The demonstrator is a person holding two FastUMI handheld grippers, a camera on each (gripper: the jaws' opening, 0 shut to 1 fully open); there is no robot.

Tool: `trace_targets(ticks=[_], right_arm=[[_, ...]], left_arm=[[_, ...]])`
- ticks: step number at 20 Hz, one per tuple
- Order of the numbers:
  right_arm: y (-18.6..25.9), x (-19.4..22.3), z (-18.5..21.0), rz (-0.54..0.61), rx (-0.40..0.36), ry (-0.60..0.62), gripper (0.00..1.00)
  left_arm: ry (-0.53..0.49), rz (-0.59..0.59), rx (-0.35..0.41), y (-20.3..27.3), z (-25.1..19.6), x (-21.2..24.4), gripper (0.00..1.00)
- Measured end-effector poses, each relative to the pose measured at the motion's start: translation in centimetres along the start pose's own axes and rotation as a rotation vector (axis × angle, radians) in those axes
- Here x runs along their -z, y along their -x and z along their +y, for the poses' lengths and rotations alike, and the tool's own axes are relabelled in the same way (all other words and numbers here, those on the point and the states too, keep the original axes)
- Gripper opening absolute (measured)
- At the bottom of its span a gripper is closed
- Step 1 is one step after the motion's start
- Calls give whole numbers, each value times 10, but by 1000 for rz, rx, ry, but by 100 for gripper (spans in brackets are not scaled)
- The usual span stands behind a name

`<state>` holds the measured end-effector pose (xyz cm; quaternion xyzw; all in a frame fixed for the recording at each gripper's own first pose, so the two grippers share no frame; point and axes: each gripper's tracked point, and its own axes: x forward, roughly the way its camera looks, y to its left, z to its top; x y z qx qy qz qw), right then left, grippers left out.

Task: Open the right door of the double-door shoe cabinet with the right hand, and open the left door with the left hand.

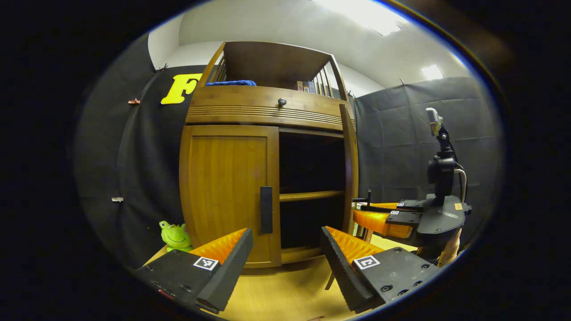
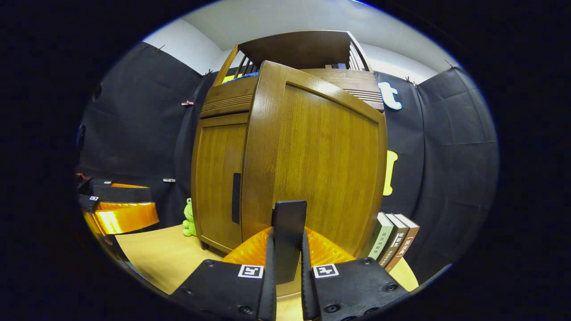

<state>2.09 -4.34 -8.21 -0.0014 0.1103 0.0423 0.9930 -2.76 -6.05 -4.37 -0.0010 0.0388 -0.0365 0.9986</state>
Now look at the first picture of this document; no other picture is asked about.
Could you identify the blue grey book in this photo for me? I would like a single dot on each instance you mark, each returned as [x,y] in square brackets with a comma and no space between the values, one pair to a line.
[309,87]

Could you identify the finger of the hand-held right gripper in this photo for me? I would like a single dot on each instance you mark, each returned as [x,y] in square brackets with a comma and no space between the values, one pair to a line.
[410,205]
[401,217]

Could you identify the wooden double-door shoe cabinet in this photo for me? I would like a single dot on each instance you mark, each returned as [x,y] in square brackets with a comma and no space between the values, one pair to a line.
[267,62]

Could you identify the black backdrop cloth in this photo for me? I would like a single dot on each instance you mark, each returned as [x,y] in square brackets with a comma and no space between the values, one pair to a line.
[142,169]

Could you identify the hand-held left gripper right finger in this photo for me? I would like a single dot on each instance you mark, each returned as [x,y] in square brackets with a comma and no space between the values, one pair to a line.
[341,268]

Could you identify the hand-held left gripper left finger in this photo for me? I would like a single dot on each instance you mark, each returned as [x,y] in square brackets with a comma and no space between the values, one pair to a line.
[232,264]

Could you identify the wooden shoe cabinet door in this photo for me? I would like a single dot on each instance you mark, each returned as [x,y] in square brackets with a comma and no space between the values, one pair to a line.
[350,169]
[223,187]

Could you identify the green frog plush toy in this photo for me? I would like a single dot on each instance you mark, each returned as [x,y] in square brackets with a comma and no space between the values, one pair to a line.
[175,236]

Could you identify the large ceiling light panel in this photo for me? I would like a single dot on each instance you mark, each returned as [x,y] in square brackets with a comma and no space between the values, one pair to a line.
[366,15]

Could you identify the wooden inner cabinet shelf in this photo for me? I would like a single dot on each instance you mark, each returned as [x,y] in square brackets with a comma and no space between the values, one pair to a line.
[308,195]

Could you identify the wooden drawer with black knob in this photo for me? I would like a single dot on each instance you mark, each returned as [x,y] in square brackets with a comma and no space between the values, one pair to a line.
[241,99]

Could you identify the small ceiling light panel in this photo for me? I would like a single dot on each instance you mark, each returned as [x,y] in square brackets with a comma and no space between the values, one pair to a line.
[432,72]

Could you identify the blue cloth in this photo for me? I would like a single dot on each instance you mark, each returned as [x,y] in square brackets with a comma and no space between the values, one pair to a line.
[232,83]

